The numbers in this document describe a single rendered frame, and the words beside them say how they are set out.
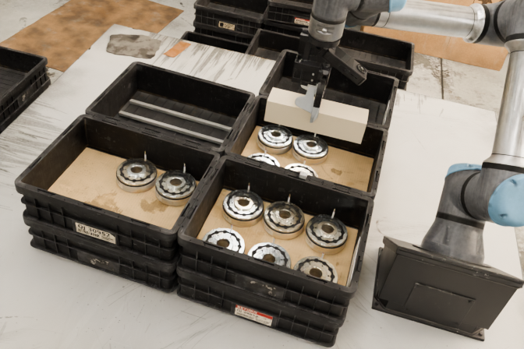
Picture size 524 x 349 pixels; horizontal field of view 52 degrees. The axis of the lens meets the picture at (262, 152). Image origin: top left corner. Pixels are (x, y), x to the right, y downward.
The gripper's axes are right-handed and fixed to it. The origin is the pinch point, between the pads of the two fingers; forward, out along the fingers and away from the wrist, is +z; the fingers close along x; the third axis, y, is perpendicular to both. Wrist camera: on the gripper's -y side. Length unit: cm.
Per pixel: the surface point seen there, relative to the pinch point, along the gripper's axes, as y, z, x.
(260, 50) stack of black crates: 42, 71, -145
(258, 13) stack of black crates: 53, 71, -186
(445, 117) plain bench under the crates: -46, 39, -71
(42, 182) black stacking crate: 61, 22, 25
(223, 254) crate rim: 11.6, 16.3, 36.2
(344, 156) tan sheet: -10.1, 25.9, -17.3
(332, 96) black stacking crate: -2, 26, -47
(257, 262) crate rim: 4.1, 15.8, 36.3
